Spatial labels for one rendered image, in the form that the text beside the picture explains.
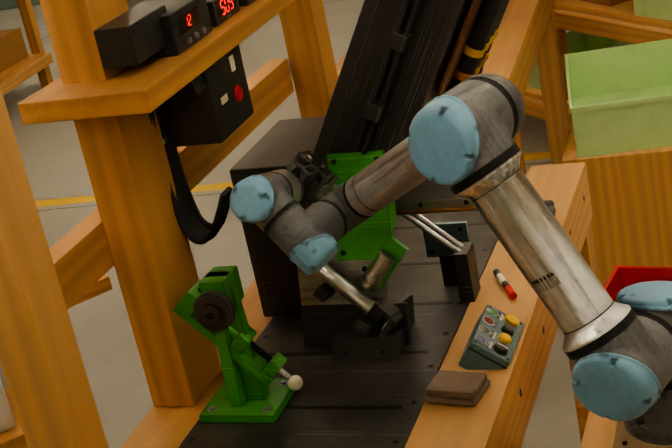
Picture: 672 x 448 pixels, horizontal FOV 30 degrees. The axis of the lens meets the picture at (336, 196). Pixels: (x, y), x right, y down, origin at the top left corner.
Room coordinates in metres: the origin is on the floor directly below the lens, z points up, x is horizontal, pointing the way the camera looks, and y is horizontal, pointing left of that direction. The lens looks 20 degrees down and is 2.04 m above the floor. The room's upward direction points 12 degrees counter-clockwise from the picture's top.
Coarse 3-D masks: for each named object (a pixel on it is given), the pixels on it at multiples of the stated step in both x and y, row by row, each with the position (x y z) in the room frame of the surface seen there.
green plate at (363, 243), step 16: (336, 160) 2.28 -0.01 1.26; (352, 160) 2.27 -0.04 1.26; (368, 160) 2.25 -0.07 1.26; (352, 176) 2.26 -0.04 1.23; (384, 208) 2.22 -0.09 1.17; (368, 224) 2.23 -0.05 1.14; (384, 224) 2.22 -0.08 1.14; (352, 240) 2.23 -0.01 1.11; (368, 240) 2.22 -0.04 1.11; (384, 240) 2.21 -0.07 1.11; (352, 256) 2.23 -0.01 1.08; (368, 256) 2.22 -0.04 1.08
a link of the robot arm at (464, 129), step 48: (480, 96) 1.73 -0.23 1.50; (432, 144) 1.69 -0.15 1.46; (480, 144) 1.66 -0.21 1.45; (480, 192) 1.67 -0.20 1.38; (528, 192) 1.67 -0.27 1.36; (528, 240) 1.63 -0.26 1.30; (576, 288) 1.60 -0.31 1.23; (576, 336) 1.59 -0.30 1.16; (624, 336) 1.56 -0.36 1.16; (576, 384) 1.57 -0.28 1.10; (624, 384) 1.53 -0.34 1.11
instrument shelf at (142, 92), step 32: (256, 0) 2.55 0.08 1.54; (288, 0) 2.63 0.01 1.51; (224, 32) 2.32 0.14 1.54; (160, 64) 2.16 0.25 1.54; (192, 64) 2.17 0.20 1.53; (32, 96) 2.12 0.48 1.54; (64, 96) 2.08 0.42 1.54; (96, 96) 2.04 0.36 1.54; (128, 96) 2.02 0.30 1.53; (160, 96) 2.04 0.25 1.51
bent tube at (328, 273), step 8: (336, 184) 2.26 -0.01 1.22; (320, 272) 2.21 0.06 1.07; (328, 272) 2.20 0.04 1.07; (336, 272) 2.21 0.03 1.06; (328, 280) 2.20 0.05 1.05; (336, 280) 2.19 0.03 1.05; (344, 280) 2.19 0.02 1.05; (336, 288) 2.19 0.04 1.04; (344, 288) 2.18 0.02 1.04; (352, 288) 2.18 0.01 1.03; (344, 296) 2.18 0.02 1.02; (352, 296) 2.17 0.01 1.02; (360, 296) 2.17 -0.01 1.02; (360, 304) 2.16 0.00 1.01; (368, 304) 2.16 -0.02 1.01
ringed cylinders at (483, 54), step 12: (492, 0) 2.34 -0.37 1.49; (504, 0) 2.40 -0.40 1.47; (480, 12) 2.36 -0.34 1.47; (492, 12) 2.35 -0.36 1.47; (504, 12) 2.50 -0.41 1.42; (480, 24) 2.36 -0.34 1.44; (492, 24) 2.36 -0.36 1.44; (480, 36) 2.36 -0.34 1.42; (492, 36) 2.46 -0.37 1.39; (468, 48) 2.37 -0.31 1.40; (480, 48) 2.36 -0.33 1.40; (468, 60) 2.37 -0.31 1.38; (480, 60) 2.42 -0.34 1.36; (456, 72) 2.38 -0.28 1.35; (468, 72) 2.37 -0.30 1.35; (480, 72) 2.52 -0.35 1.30; (456, 84) 2.38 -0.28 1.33
